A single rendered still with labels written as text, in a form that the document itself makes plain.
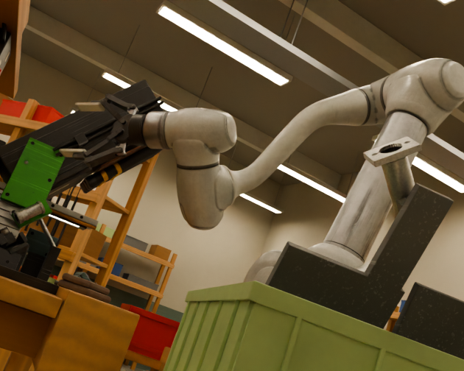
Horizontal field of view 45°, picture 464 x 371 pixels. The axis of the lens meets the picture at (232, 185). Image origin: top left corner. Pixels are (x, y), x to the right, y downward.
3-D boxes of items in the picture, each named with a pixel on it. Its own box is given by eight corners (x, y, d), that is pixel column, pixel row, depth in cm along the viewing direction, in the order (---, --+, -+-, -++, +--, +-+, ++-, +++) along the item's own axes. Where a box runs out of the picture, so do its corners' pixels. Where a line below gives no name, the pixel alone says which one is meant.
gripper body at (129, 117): (150, 153, 135) (116, 152, 138) (158, 124, 139) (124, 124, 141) (138, 136, 129) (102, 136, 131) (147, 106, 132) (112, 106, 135)
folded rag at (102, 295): (80, 294, 124) (85, 280, 125) (110, 304, 122) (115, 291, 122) (55, 284, 116) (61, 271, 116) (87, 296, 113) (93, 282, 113)
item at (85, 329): (48, 322, 238) (63, 288, 242) (110, 396, 101) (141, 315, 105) (16, 311, 234) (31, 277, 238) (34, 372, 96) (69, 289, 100)
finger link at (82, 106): (99, 104, 139) (100, 101, 140) (74, 104, 141) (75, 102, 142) (104, 111, 142) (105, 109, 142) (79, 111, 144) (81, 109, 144)
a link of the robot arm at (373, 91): (340, 87, 156) (372, 75, 143) (390, 82, 163) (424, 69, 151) (350, 134, 156) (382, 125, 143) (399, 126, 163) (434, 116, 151)
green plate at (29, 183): (35, 221, 165) (62, 163, 176) (40, 212, 158) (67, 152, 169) (-4, 206, 162) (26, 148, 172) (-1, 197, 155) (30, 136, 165)
